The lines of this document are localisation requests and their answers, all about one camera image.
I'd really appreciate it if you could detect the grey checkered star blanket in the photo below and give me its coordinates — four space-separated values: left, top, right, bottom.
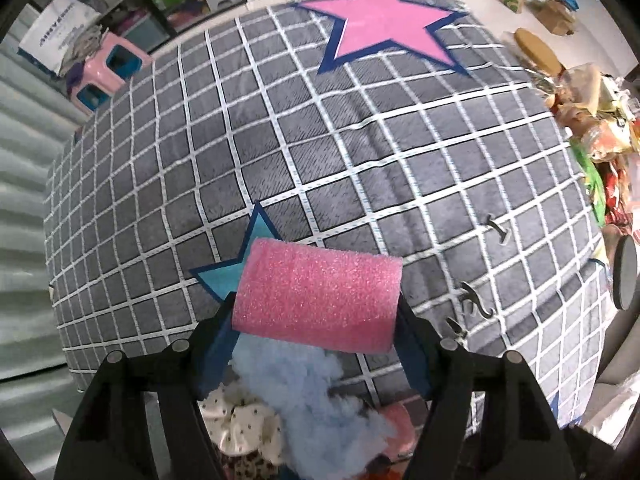
44 0 613 431

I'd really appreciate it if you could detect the cream polka dot scrunchie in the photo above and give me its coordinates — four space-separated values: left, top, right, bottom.
199 382 287 466

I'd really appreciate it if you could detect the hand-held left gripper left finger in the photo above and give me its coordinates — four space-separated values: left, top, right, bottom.
52 290 241 480

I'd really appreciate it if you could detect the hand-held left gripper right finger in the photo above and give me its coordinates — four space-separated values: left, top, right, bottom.
394 295 576 480

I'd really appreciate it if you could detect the cardboard box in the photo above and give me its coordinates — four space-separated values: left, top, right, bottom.
536 0 577 37

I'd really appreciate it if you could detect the pile of snack packets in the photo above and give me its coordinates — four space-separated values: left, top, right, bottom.
542 62 640 241

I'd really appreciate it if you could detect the jar with cork lid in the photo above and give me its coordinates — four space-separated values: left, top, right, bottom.
515 27 567 77

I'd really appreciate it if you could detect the pink soft item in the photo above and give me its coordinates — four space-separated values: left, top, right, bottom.
375 402 417 461

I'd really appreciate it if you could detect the white printed bag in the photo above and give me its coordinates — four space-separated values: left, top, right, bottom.
19 0 101 73

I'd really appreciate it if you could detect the pink foam roll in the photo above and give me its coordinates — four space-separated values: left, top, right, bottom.
231 237 404 353

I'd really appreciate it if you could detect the grey knitted cloth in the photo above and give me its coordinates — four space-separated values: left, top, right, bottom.
60 25 108 76

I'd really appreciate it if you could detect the leopard print scrunchie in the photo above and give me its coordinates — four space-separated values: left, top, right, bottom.
222 452 281 480

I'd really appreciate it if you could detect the pink plastic stool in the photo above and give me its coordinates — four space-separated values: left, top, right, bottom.
67 32 153 113

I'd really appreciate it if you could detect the light blue fluffy cloth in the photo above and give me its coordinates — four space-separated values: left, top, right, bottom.
229 332 401 480

